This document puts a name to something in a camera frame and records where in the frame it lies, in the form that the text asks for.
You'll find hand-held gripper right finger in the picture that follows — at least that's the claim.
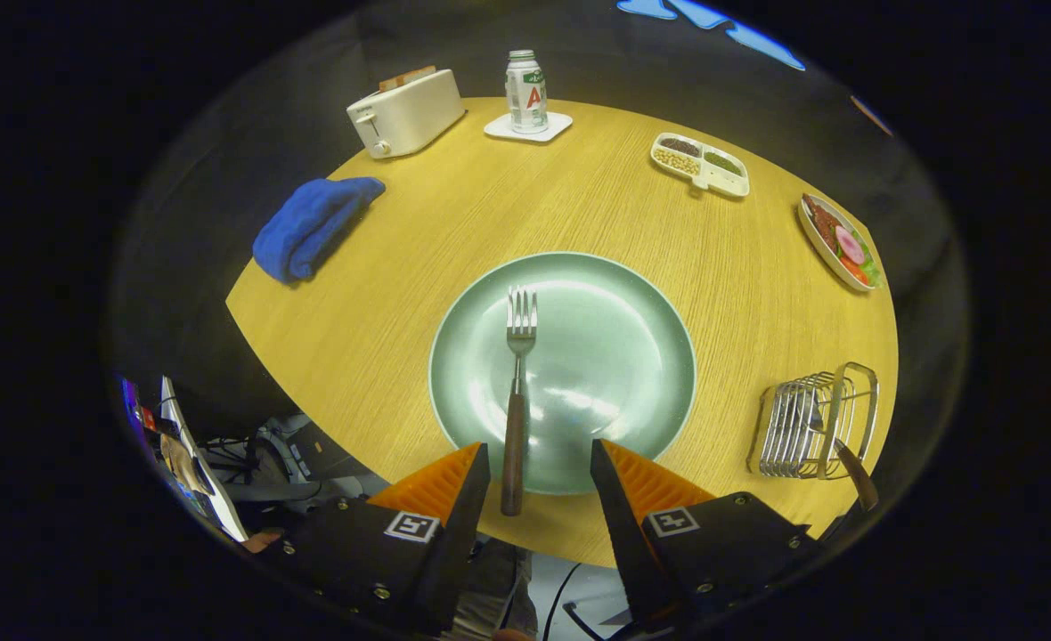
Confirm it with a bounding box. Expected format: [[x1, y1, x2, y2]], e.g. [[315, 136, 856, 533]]
[[590, 438, 825, 635]]

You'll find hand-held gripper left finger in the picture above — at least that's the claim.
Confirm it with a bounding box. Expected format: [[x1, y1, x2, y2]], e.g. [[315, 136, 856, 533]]
[[263, 442, 492, 637]]

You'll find fork with wooden handle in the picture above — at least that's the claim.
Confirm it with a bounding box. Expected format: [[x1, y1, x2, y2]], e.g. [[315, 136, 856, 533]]
[[501, 286, 539, 517]]

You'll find spoon with wooden handle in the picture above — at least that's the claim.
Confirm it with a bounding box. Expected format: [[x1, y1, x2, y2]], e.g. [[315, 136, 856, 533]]
[[811, 410, 880, 512]]

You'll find pale green plate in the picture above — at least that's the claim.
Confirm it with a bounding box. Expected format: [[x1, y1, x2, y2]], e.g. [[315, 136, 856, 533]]
[[428, 252, 697, 496]]

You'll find leaning flat panel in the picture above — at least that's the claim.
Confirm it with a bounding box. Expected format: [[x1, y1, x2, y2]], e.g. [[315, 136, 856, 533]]
[[120, 374, 250, 542]]

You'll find folded blue towel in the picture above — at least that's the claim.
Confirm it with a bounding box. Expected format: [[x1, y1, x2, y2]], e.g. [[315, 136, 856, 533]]
[[252, 176, 387, 285]]

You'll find white plate with food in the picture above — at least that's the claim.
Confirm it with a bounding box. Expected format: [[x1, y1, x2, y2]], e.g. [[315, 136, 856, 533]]
[[797, 192, 884, 293]]

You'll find white divided dish with beans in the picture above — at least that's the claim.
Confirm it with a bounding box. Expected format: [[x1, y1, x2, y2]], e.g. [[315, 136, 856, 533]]
[[650, 132, 751, 199]]

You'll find white square coaster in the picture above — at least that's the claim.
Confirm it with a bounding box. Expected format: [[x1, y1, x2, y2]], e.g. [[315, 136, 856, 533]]
[[484, 110, 574, 143]]

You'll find white toaster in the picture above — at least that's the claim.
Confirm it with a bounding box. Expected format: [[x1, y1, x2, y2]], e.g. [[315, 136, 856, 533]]
[[346, 68, 467, 159]]

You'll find small plastic drink bottle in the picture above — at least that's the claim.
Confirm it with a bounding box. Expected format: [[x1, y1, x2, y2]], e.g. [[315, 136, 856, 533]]
[[505, 50, 550, 135]]

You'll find toast slice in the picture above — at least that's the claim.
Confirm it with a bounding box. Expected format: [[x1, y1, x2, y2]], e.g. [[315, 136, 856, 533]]
[[378, 65, 437, 92]]

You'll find black backdrop cloth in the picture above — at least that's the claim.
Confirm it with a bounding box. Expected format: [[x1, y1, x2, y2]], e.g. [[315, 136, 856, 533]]
[[102, 0, 972, 535]]

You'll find black cable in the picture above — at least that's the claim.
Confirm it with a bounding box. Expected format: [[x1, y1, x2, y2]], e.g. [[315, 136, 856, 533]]
[[542, 563, 602, 641]]

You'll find metal wire cutlery rack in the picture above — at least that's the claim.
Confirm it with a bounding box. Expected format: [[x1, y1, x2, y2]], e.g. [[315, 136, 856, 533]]
[[746, 361, 880, 482]]

